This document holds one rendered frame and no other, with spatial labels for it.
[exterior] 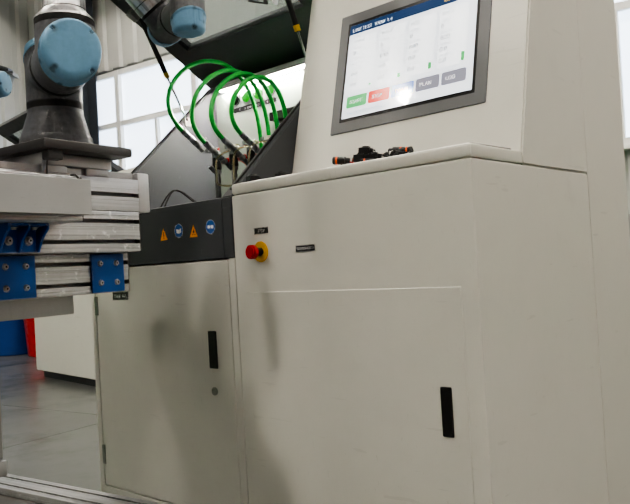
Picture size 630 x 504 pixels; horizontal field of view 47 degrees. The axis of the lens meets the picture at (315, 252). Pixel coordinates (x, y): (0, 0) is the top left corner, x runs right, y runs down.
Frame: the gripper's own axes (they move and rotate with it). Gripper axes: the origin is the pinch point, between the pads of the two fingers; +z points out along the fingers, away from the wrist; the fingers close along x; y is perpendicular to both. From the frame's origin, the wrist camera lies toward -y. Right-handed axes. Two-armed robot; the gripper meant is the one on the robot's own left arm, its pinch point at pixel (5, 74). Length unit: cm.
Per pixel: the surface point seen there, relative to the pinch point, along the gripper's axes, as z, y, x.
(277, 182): -52, 35, 106
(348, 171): -64, 33, 125
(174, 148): 22, 18, 53
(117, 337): -11, 82, 51
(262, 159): -32, 27, 98
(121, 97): 558, -108, -211
